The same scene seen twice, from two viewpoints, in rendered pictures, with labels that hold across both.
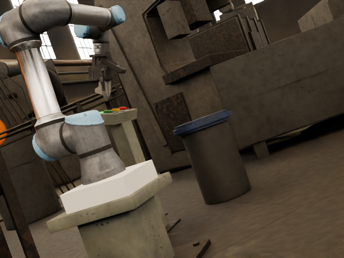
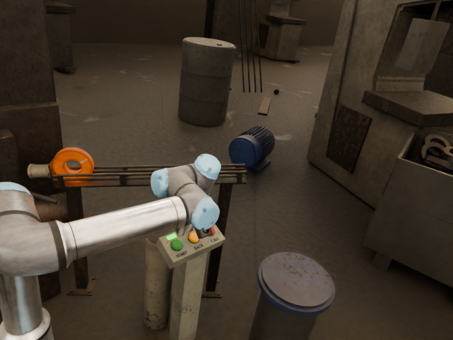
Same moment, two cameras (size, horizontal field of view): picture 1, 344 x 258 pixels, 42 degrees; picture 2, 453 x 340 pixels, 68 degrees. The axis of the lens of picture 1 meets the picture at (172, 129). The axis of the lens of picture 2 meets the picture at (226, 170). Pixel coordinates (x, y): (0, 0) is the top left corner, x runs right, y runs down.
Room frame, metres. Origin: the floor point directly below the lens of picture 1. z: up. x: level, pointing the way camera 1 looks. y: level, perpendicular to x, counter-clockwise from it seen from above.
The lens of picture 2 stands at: (1.23, -0.25, 1.43)
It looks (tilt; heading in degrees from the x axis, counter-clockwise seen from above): 28 degrees down; 23
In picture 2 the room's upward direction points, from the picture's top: 9 degrees clockwise
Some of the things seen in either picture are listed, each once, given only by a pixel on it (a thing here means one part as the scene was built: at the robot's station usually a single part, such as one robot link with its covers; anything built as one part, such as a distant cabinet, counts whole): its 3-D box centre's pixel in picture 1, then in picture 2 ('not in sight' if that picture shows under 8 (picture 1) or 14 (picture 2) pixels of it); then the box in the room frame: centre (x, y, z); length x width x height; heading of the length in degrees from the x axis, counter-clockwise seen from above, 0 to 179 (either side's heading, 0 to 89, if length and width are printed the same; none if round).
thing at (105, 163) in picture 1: (99, 163); not in sight; (1.49, 0.27, 0.41); 0.15 x 0.15 x 0.10
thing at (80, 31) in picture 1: (90, 28); (176, 184); (1.89, 0.18, 0.95); 0.11 x 0.11 x 0.08; 63
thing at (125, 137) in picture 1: (136, 169); (187, 292); (2.10, 0.22, 0.31); 0.24 x 0.16 x 0.62; 158
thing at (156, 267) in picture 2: not in sight; (158, 280); (2.12, 0.38, 0.26); 0.12 x 0.12 x 0.52
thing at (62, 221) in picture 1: (113, 200); not in sight; (1.49, 0.27, 0.28); 0.32 x 0.32 x 0.04; 68
